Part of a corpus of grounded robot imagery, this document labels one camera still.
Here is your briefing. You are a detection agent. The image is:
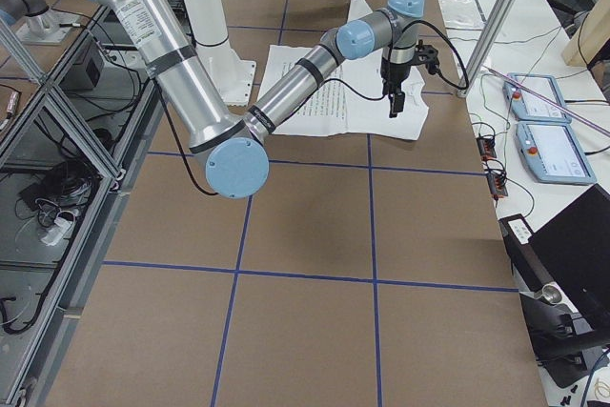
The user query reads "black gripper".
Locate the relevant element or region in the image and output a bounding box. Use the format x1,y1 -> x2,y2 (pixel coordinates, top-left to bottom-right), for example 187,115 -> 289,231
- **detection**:
380,47 -> 413,118

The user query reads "white long-sleeve printed shirt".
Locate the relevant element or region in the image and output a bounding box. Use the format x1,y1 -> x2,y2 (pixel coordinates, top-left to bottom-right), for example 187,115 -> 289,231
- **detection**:
246,0 -> 429,140

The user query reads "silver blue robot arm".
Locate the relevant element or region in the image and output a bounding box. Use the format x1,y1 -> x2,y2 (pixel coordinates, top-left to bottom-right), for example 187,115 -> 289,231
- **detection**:
94,0 -> 425,199

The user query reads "clear plastic document sleeve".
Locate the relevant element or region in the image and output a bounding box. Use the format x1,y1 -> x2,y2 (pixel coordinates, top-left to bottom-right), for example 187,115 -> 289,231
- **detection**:
438,0 -> 486,31

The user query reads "orange black electronics board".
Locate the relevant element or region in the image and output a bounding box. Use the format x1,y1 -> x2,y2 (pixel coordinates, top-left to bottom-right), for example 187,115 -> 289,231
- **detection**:
476,134 -> 508,202

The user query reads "far blue teach pendant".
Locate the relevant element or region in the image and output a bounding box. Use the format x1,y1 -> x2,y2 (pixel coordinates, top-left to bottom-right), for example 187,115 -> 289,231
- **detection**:
503,72 -> 572,124

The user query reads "blue teach pendant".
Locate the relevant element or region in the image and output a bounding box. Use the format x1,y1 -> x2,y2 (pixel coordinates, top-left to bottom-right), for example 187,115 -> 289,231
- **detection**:
503,72 -> 572,124
516,121 -> 597,185

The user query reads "near blue teach pendant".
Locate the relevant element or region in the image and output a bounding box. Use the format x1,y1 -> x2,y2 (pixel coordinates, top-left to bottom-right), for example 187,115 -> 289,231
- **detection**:
516,121 -> 597,185

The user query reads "black laptop computer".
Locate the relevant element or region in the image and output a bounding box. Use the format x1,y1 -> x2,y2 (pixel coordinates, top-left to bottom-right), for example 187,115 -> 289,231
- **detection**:
499,184 -> 609,329

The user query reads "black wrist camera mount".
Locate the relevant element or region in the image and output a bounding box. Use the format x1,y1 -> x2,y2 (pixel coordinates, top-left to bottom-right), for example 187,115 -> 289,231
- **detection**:
413,42 -> 439,75

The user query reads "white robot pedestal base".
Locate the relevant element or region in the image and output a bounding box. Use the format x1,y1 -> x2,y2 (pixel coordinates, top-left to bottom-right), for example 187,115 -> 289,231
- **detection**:
183,0 -> 256,106

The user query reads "grey aluminium frame post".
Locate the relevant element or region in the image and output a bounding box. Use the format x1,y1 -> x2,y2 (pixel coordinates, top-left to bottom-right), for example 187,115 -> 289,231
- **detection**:
457,0 -> 516,98

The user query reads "black box under frame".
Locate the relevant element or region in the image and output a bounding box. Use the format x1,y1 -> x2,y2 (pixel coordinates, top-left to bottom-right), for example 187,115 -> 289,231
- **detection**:
59,40 -> 104,91

